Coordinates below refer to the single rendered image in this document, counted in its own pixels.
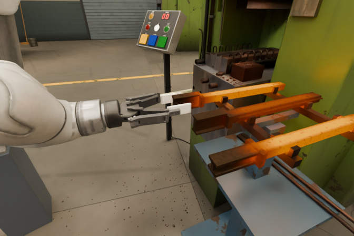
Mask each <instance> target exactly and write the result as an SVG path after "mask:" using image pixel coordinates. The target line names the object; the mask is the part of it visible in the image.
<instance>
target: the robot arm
mask: <svg viewBox="0 0 354 236"><path fill-rule="evenodd" d="M20 1H21V0H0V155H2V154H4V153H6V152H7V146H12V147H16V148H28V149H32V148H42V147H46V146H52V145H57V144H62V143H66V142H69V141H72V140H74V139H76V138H79V137H83V136H89V135H92V134H98V133H103V132H105V131H106V127H108V128H109V129H111V128H114V127H120V126H122V122H129V123H130V127H131V128H132V129H133V128H136V127H139V126H144V125H152V124H160V123H167V122H169V117H170V116H175V115H180V114H186V113H191V103H185V104H179V105H174V106H168V107H167V109H145V108H146V107H149V106H152V105H155V104H158V103H161V104H166V103H173V98H172V95H176V94H182V93H181V92H178V93H171V94H164V95H160V92H157V93H150V94H144V95H139V96H134V97H126V102H124V103H121V104H120V103H119V102H118V100H109V101H105V102H104V103H102V101H101V100H100V99H97V100H90V101H80V102H68V101H66V100H58V99H56V98H55V97H54V96H53V95H52V94H51V93H49V92H48V89H47V88H46V87H45V86H44V85H43V84H41V83H40V82H39V81H37V80H36V79H35V78H33V77H32V76H31V75H29V74H28V73H27V72H26V71H24V65H23V60H22V54H21V49H20V43H19V38H18V32H17V27H16V21H15V15H14V13H16V11H17V10H18V6H19V3H20Z"/></svg>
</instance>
